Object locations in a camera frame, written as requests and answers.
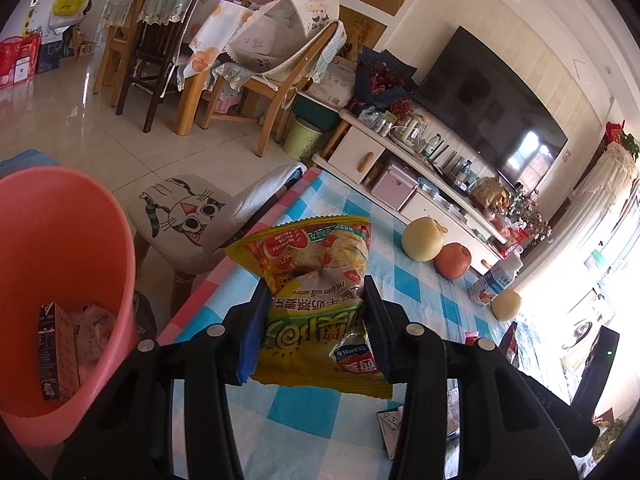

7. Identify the pink box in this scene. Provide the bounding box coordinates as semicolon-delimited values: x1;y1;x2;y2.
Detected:
370;162;420;212

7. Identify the white yogurt bottle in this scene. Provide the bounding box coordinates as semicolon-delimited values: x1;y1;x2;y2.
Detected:
467;255;524;307

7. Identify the light wooden chair cloth cover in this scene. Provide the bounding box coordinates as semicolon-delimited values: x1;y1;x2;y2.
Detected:
200;17;348;158

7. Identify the white electric kettle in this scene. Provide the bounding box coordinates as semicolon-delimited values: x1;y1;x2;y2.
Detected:
391;112;432;153

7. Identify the yellow pear left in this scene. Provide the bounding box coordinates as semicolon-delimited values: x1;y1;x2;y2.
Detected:
402;216;445;262

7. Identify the wooden chair lace cover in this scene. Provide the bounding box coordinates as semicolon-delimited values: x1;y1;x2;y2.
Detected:
92;0;151;109

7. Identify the yellow plastic bag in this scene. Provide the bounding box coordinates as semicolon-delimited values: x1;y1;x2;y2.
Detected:
52;0;92;17

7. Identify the blue checked tablecloth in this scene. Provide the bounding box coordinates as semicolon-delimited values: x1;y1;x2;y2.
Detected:
157;167;591;480

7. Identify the light green bin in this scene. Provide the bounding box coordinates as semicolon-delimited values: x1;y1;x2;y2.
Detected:
281;116;327;162

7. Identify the dark wooden chair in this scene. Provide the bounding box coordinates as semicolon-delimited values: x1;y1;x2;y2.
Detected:
116;0;216;135

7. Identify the red apple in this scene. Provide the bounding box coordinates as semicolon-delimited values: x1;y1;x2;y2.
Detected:
433;242;473;281

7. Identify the pink plastic bin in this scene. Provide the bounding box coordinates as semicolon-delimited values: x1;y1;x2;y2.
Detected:
0;166;137;447

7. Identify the red gift bag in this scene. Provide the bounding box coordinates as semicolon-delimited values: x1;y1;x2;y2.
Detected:
505;227;533;258

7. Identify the artificial flower arrangement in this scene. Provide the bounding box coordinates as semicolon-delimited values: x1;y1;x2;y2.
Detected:
500;182;553;241

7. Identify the teal storage box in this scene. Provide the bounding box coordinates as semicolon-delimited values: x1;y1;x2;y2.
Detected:
291;91;342;132

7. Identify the yellow pear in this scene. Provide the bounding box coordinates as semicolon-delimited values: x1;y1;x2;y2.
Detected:
402;216;445;262
490;288;523;322

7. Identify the red shopping bag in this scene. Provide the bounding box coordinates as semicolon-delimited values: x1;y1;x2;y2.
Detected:
0;34;43;90

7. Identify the small blue white carton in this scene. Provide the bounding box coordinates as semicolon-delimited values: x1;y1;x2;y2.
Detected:
376;405;407;461

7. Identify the dark blue flower bouquet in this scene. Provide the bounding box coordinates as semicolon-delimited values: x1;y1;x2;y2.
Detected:
354;46;419;113

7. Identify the cat print stool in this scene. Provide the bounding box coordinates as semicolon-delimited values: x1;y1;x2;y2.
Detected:
125;174;251;306

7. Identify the white blue cloth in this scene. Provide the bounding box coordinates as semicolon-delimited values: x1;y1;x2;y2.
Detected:
215;161;307;256

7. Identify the dining table orange print cloth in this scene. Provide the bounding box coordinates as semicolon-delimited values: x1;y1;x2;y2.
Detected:
172;0;261;136

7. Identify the black television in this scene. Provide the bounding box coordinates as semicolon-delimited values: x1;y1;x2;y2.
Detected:
412;25;570;189

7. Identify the gold ornament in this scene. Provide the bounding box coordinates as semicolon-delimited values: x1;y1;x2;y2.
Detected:
470;177;508;211

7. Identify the yellow snack packet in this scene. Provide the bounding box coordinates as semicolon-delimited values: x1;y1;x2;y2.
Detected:
225;215;394;401

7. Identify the grey milk carton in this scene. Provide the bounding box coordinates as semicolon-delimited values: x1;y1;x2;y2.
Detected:
37;301;82;402

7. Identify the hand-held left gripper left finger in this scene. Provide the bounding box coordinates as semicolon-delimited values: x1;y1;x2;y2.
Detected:
52;277;273;480

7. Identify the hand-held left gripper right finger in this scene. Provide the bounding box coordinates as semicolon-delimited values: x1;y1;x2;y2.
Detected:
362;276;576;480

